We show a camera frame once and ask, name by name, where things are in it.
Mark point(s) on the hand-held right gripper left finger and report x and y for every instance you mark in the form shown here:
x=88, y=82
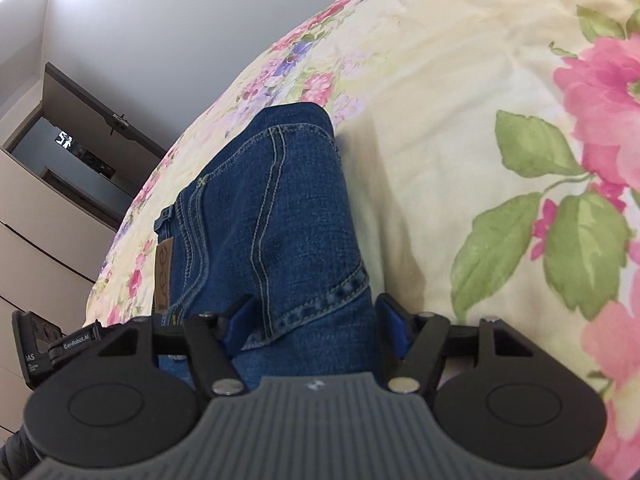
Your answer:
x=238, y=331

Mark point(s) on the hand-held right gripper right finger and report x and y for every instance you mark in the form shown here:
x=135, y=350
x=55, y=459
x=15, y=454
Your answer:
x=391, y=321

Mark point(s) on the blue denim pants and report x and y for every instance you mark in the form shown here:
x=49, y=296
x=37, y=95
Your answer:
x=280, y=220

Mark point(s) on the beige wardrobe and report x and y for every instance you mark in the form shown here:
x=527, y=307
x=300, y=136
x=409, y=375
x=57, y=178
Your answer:
x=45, y=240

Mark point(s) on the floral bedspread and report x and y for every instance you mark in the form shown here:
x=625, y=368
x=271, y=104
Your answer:
x=450, y=135

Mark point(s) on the brown door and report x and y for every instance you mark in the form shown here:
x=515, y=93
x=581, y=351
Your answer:
x=100, y=110

